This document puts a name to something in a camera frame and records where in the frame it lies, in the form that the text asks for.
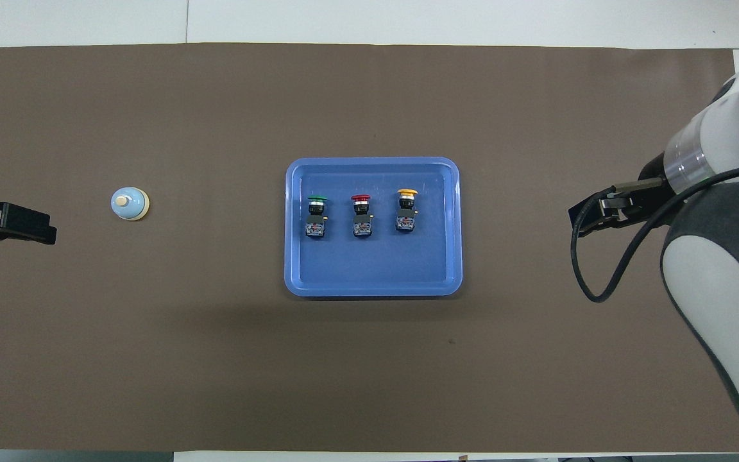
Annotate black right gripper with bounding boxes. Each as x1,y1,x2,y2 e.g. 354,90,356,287
568,185,685,237

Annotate brown table mat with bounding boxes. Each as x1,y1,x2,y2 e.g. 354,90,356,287
0,42,739,453

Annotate red mushroom push button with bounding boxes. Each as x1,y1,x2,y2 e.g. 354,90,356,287
350,194,373,238

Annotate green mushroom push button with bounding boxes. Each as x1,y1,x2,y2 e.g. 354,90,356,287
306,196,328,239

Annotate blue plastic tray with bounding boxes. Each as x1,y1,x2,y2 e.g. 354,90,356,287
284,157,463,298

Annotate yellow mushroom push button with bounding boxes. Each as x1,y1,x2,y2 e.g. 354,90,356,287
395,188,419,233

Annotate light blue desk bell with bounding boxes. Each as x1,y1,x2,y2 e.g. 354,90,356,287
111,186,150,221

